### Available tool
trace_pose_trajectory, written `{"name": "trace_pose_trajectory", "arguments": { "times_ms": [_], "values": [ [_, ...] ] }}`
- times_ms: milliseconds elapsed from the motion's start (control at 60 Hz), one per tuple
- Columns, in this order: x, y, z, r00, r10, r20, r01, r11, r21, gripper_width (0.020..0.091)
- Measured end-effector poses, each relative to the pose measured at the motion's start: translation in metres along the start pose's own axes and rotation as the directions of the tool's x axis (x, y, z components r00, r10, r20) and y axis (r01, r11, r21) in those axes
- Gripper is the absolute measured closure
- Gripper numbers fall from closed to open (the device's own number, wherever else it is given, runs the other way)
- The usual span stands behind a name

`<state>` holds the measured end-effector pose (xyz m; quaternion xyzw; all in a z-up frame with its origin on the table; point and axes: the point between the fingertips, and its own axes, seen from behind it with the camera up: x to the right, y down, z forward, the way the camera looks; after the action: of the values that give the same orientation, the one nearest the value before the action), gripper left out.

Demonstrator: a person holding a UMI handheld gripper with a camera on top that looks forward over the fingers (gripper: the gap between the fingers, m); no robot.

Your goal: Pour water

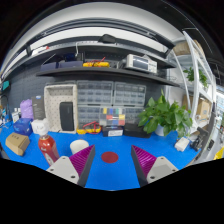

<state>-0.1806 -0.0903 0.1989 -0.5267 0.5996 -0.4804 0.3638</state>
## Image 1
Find white power adapter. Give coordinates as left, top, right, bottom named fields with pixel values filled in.
left=174, top=136, right=191, bottom=153

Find black box white label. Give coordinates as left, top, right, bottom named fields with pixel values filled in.
left=101, top=125, right=125, bottom=138

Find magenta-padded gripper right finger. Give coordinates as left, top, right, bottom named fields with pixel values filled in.
left=130, top=144, right=180, bottom=188

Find black case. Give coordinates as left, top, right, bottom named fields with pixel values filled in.
left=123, top=123, right=151, bottom=139

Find purple plastic bag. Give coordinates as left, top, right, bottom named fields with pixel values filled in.
left=19, top=98, right=35, bottom=121

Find black wall shelf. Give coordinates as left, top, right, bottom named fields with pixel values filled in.
left=35, top=66, right=181, bottom=88

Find white shelf unit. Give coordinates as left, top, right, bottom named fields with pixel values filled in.
left=171, top=30, right=218, bottom=134

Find yellow multimeter with leads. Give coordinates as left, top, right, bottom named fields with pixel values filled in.
left=76, top=120, right=103, bottom=135

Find brown cardboard box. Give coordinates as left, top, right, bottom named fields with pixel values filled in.
left=4, top=132, right=31, bottom=157

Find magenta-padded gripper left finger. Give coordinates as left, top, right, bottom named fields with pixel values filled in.
left=45, top=144, right=97, bottom=188

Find blue box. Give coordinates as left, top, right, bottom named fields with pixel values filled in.
left=13, top=117, right=34, bottom=137

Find dark grey flat box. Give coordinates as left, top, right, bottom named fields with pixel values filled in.
left=31, top=95, right=47, bottom=121

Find white perforated tray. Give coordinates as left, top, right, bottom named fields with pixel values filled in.
left=43, top=83, right=79, bottom=135

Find green potted plant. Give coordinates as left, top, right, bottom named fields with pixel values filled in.
left=137, top=89, right=194, bottom=138

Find clear parts box coloured contents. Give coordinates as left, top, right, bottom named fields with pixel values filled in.
left=98, top=106, right=127, bottom=128

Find black rounded speaker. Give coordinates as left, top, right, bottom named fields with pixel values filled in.
left=59, top=101, right=75, bottom=132

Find white cup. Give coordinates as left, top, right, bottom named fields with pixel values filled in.
left=69, top=139, right=90, bottom=156

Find flat round red coaster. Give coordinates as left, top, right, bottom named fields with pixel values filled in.
left=101, top=151, right=120, bottom=164

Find grey oscilloscope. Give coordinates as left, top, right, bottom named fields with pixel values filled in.
left=125, top=53, right=158, bottom=75

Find red drink bottle white cap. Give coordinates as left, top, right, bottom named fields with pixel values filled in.
left=37, top=129, right=61, bottom=167

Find yellow and red tool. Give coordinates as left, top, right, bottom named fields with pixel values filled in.
left=82, top=57, right=110, bottom=68

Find dark blue flat boxes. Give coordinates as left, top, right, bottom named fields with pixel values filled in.
left=40, top=53, right=84, bottom=72

